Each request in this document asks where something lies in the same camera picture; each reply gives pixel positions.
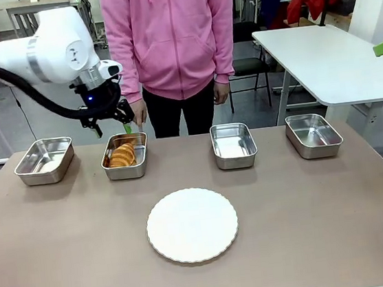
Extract person's left hand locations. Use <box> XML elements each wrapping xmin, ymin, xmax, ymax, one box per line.
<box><xmin>211</xmin><ymin>79</ymin><xmax>232</xmax><ymax>107</ymax></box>

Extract grey metal desk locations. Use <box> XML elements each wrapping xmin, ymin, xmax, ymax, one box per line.
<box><xmin>5</xmin><ymin>0</ymin><xmax>91</xmax><ymax>40</ymax></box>

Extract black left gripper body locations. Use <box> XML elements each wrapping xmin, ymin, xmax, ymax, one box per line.
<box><xmin>72</xmin><ymin>76</ymin><xmax>124</xmax><ymax>123</ymax></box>

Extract rectangular steel container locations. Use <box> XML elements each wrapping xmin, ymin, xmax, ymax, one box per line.
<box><xmin>208</xmin><ymin>120</ymin><xmax>261</xmax><ymax>172</ymax></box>
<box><xmin>283</xmin><ymin>109</ymin><xmax>346</xmax><ymax>163</ymax></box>
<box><xmin>97</xmin><ymin>130</ymin><xmax>152</xmax><ymax>182</ymax></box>
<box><xmin>10</xmin><ymin>135</ymin><xmax>78</xmax><ymax>189</ymax></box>

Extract white scalloped plate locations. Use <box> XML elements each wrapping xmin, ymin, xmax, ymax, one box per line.
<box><xmin>142</xmin><ymin>182</ymin><xmax>243</xmax><ymax>268</ymax></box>

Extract black chair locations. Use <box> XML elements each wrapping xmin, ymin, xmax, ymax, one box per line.
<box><xmin>221</xmin><ymin>19</ymin><xmax>276</xmax><ymax>114</ymax></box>

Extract pink zip hoodie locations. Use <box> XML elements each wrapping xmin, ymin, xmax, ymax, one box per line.
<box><xmin>99</xmin><ymin>0</ymin><xmax>245</xmax><ymax>109</ymax></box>

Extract thin black hanging cable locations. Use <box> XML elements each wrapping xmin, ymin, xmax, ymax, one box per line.
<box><xmin>11</xmin><ymin>85</ymin><xmax>39</xmax><ymax>144</ymax></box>

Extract black sleeved arm cable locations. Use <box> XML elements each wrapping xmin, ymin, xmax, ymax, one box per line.
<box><xmin>0</xmin><ymin>50</ymin><xmax>124</xmax><ymax>131</ymax></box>

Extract large white side table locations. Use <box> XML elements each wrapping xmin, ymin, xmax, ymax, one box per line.
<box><xmin>251</xmin><ymin>17</ymin><xmax>383</xmax><ymax>129</ymax></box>

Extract person's right hand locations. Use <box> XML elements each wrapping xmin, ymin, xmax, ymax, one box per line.
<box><xmin>127</xmin><ymin>98</ymin><xmax>151</xmax><ymax>135</ymax></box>

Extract black trousers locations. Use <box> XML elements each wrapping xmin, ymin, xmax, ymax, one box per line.
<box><xmin>141</xmin><ymin>80</ymin><xmax>221</xmax><ymax>141</ymax></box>

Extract golden brown croissant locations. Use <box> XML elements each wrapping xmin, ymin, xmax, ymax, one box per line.
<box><xmin>107</xmin><ymin>142</ymin><xmax>138</xmax><ymax>169</ymax></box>

